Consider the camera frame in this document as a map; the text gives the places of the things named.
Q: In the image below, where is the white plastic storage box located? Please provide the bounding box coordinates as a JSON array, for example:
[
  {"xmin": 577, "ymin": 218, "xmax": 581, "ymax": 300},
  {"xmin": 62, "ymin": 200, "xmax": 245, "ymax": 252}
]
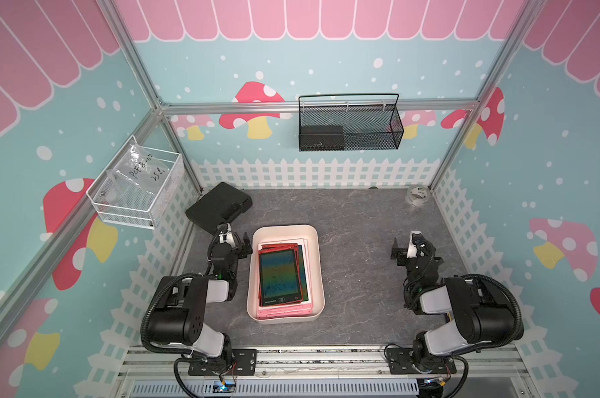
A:
[{"xmin": 247, "ymin": 225, "xmax": 326, "ymax": 324}]

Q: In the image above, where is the red frame writing tablet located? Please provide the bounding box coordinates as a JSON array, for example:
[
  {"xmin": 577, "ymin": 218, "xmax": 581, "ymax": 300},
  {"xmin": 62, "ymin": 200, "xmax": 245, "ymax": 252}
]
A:
[{"xmin": 258, "ymin": 250, "xmax": 302, "ymax": 307}]

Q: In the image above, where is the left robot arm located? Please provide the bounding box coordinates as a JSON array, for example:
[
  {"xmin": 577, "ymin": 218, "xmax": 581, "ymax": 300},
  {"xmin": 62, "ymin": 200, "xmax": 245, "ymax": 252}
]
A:
[{"xmin": 140, "ymin": 223, "xmax": 253, "ymax": 375}]

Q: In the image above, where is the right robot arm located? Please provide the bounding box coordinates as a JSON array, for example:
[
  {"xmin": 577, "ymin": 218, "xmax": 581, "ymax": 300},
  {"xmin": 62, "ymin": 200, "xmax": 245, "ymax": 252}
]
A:
[{"xmin": 390, "ymin": 232, "xmax": 525, "ymax": 374}]

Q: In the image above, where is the black box in basket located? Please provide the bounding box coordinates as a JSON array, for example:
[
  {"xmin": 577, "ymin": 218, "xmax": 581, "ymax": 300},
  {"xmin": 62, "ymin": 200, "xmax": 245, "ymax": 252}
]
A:
[{"xmin": 298, "ymin": 125, "xmax": 345, "ymax": 152}]

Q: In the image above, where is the black plastic tool case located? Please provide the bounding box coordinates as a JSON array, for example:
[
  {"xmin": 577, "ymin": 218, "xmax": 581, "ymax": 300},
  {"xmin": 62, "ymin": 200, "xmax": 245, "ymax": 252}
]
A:
[{"xmin": 185, "ymin": 182, "xmax": 253, "ymax": 234}]

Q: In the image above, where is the clear tape roll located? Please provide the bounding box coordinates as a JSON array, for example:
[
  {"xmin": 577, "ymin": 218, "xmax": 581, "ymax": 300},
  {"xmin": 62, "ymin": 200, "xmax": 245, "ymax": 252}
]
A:
[{"xmin": 405, "ymin": 186, "xmax": 432, "ymax": 207}]

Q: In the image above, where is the clear plastic bag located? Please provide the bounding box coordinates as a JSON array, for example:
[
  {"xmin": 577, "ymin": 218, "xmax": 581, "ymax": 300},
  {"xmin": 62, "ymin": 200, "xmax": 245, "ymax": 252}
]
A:
[{"xmin": 102, "ymin": 144, "xmax": 170, "ymax": 210}]

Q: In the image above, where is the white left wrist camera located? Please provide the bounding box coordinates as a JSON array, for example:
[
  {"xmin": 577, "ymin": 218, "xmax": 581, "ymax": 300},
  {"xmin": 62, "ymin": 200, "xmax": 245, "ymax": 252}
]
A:
[{"xmin": 218, "ymin": 223, "xmax": 235, "ymax": 247}]

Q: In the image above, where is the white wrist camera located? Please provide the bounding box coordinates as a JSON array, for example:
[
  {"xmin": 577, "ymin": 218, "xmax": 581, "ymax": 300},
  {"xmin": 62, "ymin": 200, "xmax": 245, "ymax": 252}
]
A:
[
  {"xmin": 218, "ymin": 223, "xmax": 235, "ymax": 247},
  {"xmin": 410, "ymin": 231, "xmax": 425, "ymax": 246}
]

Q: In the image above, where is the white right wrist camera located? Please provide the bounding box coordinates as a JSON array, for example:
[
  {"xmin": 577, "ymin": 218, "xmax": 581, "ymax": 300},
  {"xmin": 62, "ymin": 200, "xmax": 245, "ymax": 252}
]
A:
[{"xmin": 410, "ymin": 231, "xmax": 425, "ymax": 246}]

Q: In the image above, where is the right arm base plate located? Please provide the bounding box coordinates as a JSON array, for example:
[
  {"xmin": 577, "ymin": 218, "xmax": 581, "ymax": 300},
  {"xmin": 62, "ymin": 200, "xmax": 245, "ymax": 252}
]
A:
[{"xmin": 384, "ymin": 344, "xmax": 457, "ymax": 376}]

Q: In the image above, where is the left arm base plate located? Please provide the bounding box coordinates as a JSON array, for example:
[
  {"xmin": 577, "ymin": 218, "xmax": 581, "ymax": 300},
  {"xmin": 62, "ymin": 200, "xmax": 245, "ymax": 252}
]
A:
[{"xmin": 187, "ymin": 349, "xmax": 258, "ymax": 376}]

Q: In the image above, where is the white wire wall basket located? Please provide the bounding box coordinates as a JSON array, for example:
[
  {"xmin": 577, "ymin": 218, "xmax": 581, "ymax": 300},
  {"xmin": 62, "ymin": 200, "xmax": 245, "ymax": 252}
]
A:
[{"xmin": 86, "ymin": 136, "xmax": 185, "ymax": 230}]

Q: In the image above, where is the black mesh wall basket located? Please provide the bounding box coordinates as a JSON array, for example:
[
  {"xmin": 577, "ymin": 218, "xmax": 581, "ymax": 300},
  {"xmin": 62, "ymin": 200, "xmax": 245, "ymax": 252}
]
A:
[{"xmin": 298, "ymin": 93, "xmax": 404, "ymax": 151}]

